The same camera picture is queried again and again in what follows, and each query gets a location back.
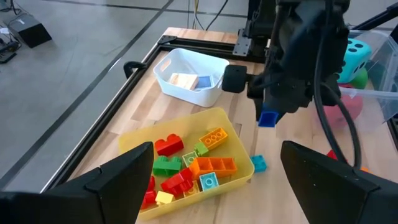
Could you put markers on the teal foam die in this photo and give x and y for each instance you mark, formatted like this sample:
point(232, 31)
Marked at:
point(354, 59)

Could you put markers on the white plastic bin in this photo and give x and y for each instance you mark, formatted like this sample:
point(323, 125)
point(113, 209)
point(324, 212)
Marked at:
point(186, 59)

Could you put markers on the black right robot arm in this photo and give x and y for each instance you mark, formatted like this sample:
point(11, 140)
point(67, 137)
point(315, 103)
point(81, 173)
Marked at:
point(259, 18)

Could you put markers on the orange long toy brick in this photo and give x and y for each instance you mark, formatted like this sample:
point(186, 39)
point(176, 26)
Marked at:
point(213, 138)

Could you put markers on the small green toy brick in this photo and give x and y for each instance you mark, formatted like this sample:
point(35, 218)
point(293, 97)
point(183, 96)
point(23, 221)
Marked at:
point(201, 148)

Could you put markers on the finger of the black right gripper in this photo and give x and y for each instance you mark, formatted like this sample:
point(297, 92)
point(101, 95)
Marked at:
point(260, 105)
point(287, 109)

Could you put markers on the small yellow toy brick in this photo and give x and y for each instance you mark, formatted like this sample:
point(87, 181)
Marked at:
point(191, 189)
point(164, 198)

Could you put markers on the light green square brick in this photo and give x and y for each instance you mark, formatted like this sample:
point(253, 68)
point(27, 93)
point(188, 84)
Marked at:
point(190, 158)

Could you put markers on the orange toy car block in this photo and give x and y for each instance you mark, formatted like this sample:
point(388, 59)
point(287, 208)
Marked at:
point(365, 170)

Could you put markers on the small cyan toy brick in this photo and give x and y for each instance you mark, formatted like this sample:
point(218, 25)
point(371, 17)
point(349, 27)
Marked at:
point(209, 181)
point(258, 163)

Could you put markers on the orange card with white frame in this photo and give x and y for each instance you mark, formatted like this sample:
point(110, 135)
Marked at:
point(183, 81)

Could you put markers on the blue rounded toy block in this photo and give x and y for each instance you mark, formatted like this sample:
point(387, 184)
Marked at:
point(268, 119)

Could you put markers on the green foam die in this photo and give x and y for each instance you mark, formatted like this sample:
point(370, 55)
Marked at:
point(360, 79)

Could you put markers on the yellow translucent plastic bin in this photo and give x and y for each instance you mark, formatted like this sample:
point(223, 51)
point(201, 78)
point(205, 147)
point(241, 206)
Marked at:
point(136, 140)

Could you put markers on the pink foam die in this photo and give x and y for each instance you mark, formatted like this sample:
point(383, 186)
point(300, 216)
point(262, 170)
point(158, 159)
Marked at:
point(354, 105)

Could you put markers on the clear plastic container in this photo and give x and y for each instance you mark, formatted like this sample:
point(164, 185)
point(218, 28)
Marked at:
point(382, 62)

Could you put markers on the black wedge-shaped box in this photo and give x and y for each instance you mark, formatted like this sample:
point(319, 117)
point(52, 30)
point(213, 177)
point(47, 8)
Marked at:
point(29, 29)

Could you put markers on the black equipment stand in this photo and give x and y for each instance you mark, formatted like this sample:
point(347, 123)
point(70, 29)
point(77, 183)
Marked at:
point(379, 15)

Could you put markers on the blue card with white frame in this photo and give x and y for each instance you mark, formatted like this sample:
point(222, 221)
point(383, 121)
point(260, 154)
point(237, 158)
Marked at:
point(205, 82)

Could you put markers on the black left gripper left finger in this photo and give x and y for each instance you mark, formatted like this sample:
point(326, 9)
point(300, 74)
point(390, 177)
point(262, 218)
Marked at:
point(102, 196)

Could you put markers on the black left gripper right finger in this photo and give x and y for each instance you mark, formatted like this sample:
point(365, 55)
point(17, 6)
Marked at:
point(329, 196)

